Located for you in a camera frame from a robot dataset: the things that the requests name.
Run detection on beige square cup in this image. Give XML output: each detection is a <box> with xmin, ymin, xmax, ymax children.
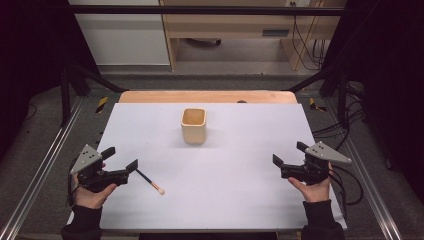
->
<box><xmin>180</xmin><ymin>107</ymin><xmax>208</xmax><ymax>146</ymax></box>

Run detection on person's left hand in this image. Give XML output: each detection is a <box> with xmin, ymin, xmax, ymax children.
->
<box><xmin>72</xmin><ymin>162</ymin><xmax>118</xmax><ymax>210</ymax></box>

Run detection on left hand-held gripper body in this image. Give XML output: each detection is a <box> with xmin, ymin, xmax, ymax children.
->
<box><xmin>69</xmin><ymin>143</ymin><xmax>130</xmax><ymax>194</ymax></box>

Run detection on hanging black cable bundle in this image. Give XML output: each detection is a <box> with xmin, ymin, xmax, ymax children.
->
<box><xmin>289</xmin><ymin>1</ymin><xmax>329</xmax><ymax>71</ymax></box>

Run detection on black curtain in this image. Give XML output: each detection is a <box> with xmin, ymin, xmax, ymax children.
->
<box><xmin>321</xmin><ymin>0</ymin><xmax>424</xmax><ymax>194</ymax></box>
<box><xmin>0</xmin><ymin>0</ymin><xmax>101</xmax><ymax>161</ymax></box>

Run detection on right hand-held gripper cable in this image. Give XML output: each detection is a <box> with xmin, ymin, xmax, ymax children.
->
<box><xmin>328</xmin><ymin>164</ymin><xmax>365</xmax><ymax>221</ymax></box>

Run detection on black frame post with brace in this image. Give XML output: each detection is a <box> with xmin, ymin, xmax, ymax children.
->
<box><xmin>288</xmin><ymin>64</ymin><xmax>350</xmax><ymax>129</ymax></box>
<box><xmin>59</xmin><ymin>61</ymin><xmax>129</xmax><ymax>128</ymax></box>

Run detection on black-handled makeup brush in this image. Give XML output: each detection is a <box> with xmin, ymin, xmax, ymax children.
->
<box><xmin>134</xmin><ymin>168</ymin><xmax>166</xmax><ymax>196</ymax></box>

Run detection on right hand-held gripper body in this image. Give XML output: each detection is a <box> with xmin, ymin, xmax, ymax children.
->
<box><xmin>280</xmin><ymin>140</ymin><xmax>353</xmax><ymax>186</ymax></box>

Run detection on yellow-black tape strip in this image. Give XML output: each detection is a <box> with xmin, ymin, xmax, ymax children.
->
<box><xmin>95</xmin><ymin>96</ymin><xmax>110</xmax><ymax>114</ymax></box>
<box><xmin>308</xmin><ymin>97</ymin><xmax>328</xmax><ymax>113</ymax></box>

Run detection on black floor cables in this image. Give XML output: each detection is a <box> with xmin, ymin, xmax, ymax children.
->
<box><xmin>313</xmin><ymin>83</ymin><xmax>368</xmax><ymax>151</ymax></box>

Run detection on black horizontal frame bar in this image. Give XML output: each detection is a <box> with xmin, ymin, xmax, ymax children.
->
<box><xmin>68</xmin><ymin>4</ymin><xmax>346</xmax><ymax>17</ymax></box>

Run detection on white cabinet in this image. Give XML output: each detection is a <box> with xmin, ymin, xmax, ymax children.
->
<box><xmin>68</xmin><ymin>0</ymin><xmax>171</xmax><ymax>66</ymax></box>

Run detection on aluminium floor rail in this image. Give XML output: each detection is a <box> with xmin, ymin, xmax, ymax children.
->
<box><xmin>0</xmin><ymin>96</ymin><xmax>86</xmax><ymax>240</ymax></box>
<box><xmin>324</xmin><ymin>99</ymin><xmax>404</xmax><ymax>240</ymax></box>

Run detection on person's right hand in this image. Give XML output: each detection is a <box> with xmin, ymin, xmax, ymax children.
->
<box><xmin>287</xmin><ymin>161</ymin><xmax>334</xmax><ymax>204</ymax></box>

